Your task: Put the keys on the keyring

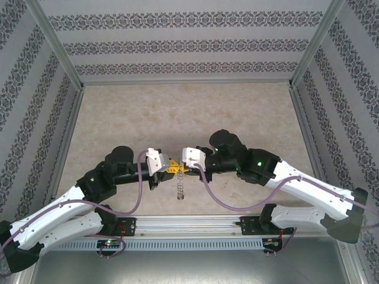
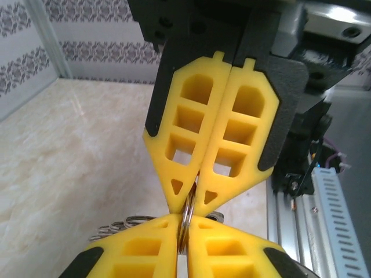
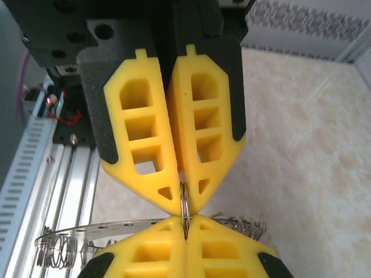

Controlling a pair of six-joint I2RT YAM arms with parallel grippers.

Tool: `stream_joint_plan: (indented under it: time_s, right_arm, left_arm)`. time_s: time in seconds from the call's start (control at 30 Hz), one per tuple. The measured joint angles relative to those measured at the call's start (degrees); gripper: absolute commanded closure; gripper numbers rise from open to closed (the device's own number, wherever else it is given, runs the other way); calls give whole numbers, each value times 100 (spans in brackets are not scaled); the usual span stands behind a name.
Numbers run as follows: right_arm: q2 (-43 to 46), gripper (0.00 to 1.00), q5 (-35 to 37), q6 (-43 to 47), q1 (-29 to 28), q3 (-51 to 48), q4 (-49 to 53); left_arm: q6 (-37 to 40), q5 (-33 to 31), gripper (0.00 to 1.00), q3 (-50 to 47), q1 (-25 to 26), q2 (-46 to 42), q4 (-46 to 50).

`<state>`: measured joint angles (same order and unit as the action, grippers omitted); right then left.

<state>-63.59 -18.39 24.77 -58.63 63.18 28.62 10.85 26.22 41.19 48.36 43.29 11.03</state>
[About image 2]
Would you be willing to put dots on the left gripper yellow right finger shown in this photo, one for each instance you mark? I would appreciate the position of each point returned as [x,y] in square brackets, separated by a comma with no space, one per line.
[232,260]

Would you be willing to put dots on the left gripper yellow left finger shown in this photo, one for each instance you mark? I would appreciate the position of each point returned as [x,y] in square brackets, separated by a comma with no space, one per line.
[139,260]

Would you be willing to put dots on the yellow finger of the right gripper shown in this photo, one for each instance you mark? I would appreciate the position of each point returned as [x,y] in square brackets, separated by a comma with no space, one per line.
[261,95]
[171,116]

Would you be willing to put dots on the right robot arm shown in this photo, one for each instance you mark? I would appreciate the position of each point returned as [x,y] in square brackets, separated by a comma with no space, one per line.
[301,156]

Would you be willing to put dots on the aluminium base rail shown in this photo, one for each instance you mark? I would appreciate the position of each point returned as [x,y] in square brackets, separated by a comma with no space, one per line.
[290,231]

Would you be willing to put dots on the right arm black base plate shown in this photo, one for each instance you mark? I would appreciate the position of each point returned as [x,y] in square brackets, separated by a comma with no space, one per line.
[301,188]

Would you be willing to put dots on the right aluminium frame post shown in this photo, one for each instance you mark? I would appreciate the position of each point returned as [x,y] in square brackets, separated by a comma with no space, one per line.
[50,37]

